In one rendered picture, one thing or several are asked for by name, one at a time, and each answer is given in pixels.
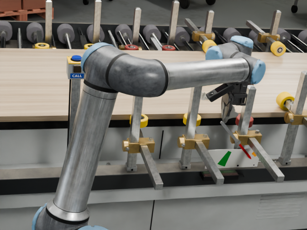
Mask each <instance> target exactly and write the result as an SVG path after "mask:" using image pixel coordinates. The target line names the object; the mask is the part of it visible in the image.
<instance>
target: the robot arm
mask: <svg viewBox="0 0 307 230"><path fill-rule="evenodd" d="M230 40H231V42H229V43H225V44H221V45H218V46H213V47H211V48H209V49H208V50H207V52H206V55H205V60H202V61H190V62H177V63H163V62H162V61H160V60H158V59H145V58H139V57H135V56H132V55H130V54H128V53H126V52H124V51H122V50H120V49H118V48H116V47H115V46H113V45H110V44H107V43H104V42H99V43H96V44H93V45H92V46H91V47H89V48H88V49H87V50H86V51H85V52H84V54H83V56H82V59H81V68H82V70H83V72H84V73H85V78H84V82H83V84H84V85H83V89H82V93H81V97H80V100H79V105H78V108H77V112H76V116H75V120H74V124H73V128H72V132H71V136H70V140H69V144H68V148H67V151H66V155H65V159H64V163H63V167H62V171H61V174H60V178H59V182H58V186H57V190H56V194H55V197H54V198H53V199H51V200H49V201H48V202H47V203H46V204H45V205H44V206H43V207H41V208H40V209H39V210H38V211H37V212H36V214H35V216H34V218H33V221H32V230H108V229H106V228H104V227H102V226H98V225H94V226H90V225H88V221H89V217H90V209H89V208H88V207H87V203H88V199H89V195H90V192H91V188H92V184H93V181H94V178H95V173H96V170H97V166H98V163H99V159H100V156H101V152H102V148H103V145H104V141H105V138H106V134H107V130H108V127H109V123H110V120H111V116H112V112H113V109H114V105H115V102H116V98H117V94H118V93H119V92H120V93H123V94H127V95H132V96H137V97H145V98H152V97H159V96H161V95H163V94H164V93H165V92H166V91H168V90H175V89H185V88H193V87H200V86H208V85H215V84H222V85H220V86H218V87H217V88H215V89H214V90H212V91H210V92H209V93H207V94H206V96H207V98H208V99H209V100H210V102H213V101H215V100H217V99H218V98H220V97H222V100H221V110H222V120H223V122H224V123H226V122H227V121H228V119H231V118H234V117H237V116H238V112H236V111H235V107H234V106H233V105H240V106H246V101H247V96H248V94H247V93H246V91H247V86H248V82H250V83H251V84H258V83H259V82H260V81H261V80H262V78H263V76H264V74H265V70H266V65H265V63H264V62H263V61H261V60H260V59H256V58H254V57H252V56H251V54H252V50H253V41H252V40H251V39H249V38H247V37H243V36H233V37H231V39H230ZM245 99H246V100H245Z"/></svg>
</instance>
